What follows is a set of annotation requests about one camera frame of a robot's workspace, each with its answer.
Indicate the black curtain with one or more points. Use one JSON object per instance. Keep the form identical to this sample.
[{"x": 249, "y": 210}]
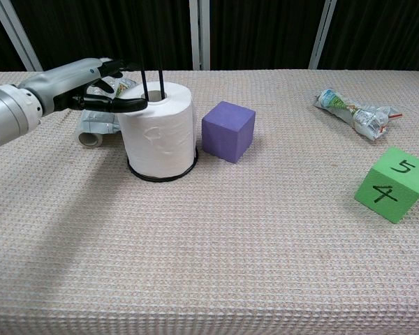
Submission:
[{"x": 265, "y": 31}]

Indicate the beige woven tablecloth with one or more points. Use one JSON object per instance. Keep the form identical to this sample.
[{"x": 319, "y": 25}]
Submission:
[{"x": 209, "y": 244}]

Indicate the green numbered foam cube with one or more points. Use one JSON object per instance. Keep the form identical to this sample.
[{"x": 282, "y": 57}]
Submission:
[{"x": 387, "y": 202}]

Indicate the purple foam cube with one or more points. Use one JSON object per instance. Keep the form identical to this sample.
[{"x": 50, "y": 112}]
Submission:
[{"x": 227, "y": 136}]

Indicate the crumpled plastic wrapper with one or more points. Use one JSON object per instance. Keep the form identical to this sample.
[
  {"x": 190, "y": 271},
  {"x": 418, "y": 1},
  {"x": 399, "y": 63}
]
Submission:
[{"x": 352, "y": 112}]

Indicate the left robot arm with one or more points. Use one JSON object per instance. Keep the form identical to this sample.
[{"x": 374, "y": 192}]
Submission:
[{"x": 10, "y": 115}]

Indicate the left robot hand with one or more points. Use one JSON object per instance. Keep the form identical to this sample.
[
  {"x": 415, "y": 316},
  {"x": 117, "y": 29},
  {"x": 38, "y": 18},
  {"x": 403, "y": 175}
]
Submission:
[{"x": 66, "y": 80}]

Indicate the squeezed silver tube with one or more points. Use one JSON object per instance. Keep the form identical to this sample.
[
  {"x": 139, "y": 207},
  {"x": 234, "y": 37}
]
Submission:
[{"x": 90, "y": 139}]

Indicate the white metal frame post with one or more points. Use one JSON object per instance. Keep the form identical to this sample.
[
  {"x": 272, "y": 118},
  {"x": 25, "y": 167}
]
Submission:
[
  {"x": 199, "y": 35},
  {"x": 323, "y": 35},
  {"x": 17, "y": 35}
]

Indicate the white toilet paper roll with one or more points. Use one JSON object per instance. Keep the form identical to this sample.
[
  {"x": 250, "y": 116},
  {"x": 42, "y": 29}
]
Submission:
[{"x": 160, "y": 139}]

